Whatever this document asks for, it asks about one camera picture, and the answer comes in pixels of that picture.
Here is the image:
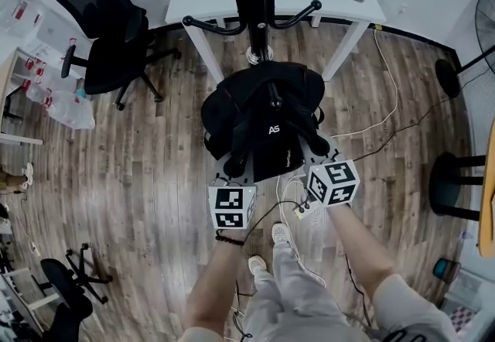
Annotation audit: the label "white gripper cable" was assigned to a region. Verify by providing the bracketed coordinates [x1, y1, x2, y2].
[275, 173, 326, 288]

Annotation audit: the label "black mesh office chair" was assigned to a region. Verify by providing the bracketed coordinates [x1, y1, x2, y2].
[51, 0, 183, 112]

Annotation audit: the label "black bead bracelet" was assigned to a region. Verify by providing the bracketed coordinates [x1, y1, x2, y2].
[214, 229, 246, 248]

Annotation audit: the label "person's grey trousers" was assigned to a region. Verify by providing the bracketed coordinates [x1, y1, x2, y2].
[241, 238, 373, 342]

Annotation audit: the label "black armless swivel chair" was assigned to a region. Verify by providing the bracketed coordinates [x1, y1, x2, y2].
[39, 242, 114, 342]

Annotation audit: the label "white floor cable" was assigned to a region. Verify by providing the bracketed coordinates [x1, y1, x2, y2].
[329, 24, 400, 139]

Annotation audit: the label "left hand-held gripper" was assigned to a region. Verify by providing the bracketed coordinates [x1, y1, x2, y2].
[207, 152, 258, 231]

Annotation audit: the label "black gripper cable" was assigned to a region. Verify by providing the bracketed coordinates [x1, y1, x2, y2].
[230, 198, 311, 338]

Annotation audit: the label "round yellow table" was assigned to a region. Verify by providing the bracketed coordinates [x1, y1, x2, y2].
[428, 126, 495, 260]

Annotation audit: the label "person's shoe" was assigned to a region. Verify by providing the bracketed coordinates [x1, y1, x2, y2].
[271, 222, 291, 245]
[247, 255, 268, 275]

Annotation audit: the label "small wooden table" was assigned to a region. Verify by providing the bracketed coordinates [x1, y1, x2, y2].
[0, 46, 44, 146]

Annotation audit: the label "person's grey shirt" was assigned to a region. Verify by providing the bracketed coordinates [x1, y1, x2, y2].
[176, 272, 462, 342]

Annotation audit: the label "person's left forearm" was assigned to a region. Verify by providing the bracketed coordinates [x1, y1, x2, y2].
[185, 230, 249, 334]

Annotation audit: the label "person's right forearm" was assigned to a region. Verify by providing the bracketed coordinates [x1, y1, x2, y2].
[326, 202, 398, 299]

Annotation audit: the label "person's left shoe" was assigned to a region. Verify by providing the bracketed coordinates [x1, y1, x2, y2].
[247, 255, 268, 275]

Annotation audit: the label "checkered cloth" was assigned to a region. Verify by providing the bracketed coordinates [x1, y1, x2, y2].
[449, 305, 480, 334]

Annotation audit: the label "black standing fan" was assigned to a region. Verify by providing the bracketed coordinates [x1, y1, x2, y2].
[434, 0, 495, 100]

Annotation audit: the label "blue and black device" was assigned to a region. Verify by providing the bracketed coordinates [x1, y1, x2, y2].
[432, 258, 462, 286]

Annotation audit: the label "person's right shoe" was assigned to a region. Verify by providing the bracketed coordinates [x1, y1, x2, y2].
[271, 222, 291, 245]

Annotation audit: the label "black backpack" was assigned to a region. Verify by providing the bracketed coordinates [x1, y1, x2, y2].
[200, 60, 342, 184]

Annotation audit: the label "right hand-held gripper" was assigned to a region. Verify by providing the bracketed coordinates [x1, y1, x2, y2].
[299, 131, 362, 210]

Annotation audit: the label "black floor cable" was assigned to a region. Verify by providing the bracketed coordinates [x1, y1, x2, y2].
[347, 68, 495, 163]

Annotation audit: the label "pile of clear water bottles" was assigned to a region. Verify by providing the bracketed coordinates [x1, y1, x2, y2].
[20, 55, 97, 131]

